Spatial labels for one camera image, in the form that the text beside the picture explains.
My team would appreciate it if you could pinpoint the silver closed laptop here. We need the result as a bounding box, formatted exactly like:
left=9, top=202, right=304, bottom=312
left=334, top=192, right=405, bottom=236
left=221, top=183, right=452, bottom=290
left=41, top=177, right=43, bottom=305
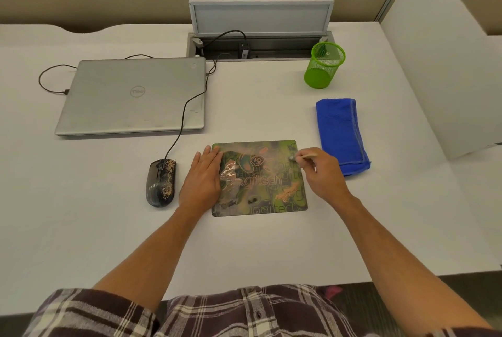
left=54, top=57, right=206, bottom=137

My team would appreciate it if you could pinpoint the person's right hand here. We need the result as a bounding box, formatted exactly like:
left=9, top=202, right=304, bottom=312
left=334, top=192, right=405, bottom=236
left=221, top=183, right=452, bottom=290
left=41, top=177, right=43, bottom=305
left=297, top=148, right=352, bottom=208

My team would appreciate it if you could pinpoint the black mouse cable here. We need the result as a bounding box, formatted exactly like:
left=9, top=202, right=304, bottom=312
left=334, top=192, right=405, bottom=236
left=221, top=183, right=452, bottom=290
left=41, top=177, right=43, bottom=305
left=158, top=56, right=219, bottom=165

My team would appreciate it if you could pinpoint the green patterned mouse pad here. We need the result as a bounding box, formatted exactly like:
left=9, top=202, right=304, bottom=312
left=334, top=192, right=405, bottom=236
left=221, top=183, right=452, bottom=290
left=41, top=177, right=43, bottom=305
left=211, top=139, right=308, bottom=218

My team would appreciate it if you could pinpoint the black speckled computer mouse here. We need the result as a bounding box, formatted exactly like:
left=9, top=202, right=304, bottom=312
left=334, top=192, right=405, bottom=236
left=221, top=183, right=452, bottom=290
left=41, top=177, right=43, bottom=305
left=146, top=159, right=177, bottom=208

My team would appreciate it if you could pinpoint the green mesh pen cup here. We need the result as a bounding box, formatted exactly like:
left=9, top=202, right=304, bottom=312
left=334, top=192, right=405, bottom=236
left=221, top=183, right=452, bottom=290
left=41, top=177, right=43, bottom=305
left=304, top=41, right=346, bottom=90

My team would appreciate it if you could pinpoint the person's left forearm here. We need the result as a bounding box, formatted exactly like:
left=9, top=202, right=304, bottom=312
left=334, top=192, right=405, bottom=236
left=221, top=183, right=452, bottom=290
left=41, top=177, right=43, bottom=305
left=92, top=206, right=204, bottom=314

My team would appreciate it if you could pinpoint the person's left hand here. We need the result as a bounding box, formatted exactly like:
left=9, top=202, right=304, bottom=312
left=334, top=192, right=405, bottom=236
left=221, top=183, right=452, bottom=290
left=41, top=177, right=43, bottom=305
left=178, top=146, right=224, bottom=212

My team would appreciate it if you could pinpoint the grey desk cable tray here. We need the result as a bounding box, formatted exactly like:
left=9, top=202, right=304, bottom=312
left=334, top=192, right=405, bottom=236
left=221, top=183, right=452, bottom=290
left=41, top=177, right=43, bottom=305
left=186, top=32, right=336, bottom=62

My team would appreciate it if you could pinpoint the black laptop charger cable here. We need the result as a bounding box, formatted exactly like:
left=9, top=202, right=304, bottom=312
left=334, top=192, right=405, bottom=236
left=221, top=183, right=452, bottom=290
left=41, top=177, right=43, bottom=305
left=38, top=29, right=248, bottom=95

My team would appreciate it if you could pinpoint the white desk divider panel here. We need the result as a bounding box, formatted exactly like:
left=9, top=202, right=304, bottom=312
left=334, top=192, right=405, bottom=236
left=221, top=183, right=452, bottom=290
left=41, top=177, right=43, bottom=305
left=379, top=0, right=502, bottom=161

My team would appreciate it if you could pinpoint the plaid shirt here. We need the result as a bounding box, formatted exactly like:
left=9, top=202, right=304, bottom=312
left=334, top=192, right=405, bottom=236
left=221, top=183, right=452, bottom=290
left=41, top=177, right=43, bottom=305
left=23, top=284, right=502, bottom=337

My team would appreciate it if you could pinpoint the person's right forearm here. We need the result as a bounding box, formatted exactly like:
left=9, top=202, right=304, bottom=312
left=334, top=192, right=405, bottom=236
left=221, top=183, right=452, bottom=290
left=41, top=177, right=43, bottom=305
left=338, top=194, right=495, bottom=331

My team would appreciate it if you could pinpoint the blue folded microfibre cloth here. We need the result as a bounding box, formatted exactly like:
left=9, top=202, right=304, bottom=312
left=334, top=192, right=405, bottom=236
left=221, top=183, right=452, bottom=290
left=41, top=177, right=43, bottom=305
left=316, top=98, right=372, bottom=177

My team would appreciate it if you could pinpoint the grey cable box lid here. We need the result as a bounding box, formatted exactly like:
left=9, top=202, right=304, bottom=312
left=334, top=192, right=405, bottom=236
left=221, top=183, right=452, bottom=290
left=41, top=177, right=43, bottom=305
left=188, top=0, right=335, bottom=38

